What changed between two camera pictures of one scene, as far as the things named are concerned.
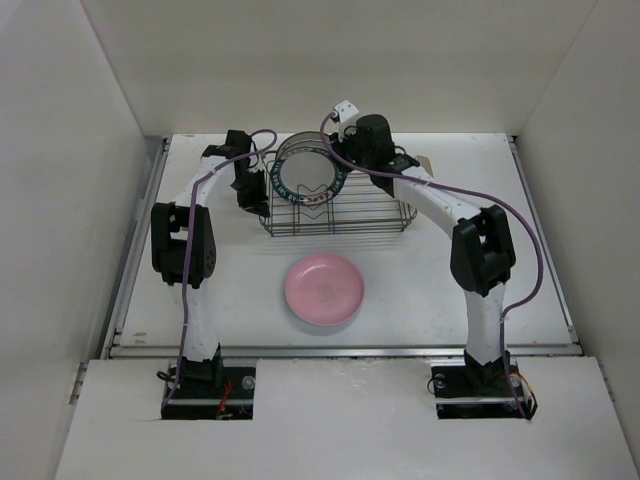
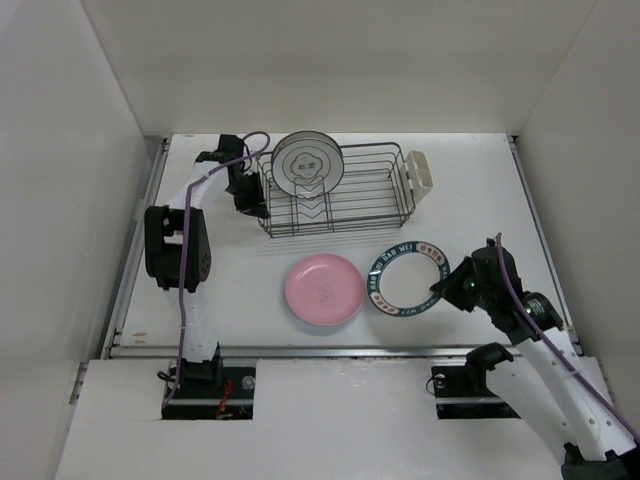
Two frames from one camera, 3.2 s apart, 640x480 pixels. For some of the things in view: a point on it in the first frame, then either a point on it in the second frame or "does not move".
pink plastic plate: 325,289 does not move
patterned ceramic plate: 308,175 -> 401,278
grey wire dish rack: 360,206 does not move
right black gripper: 338,146 -> 448,286
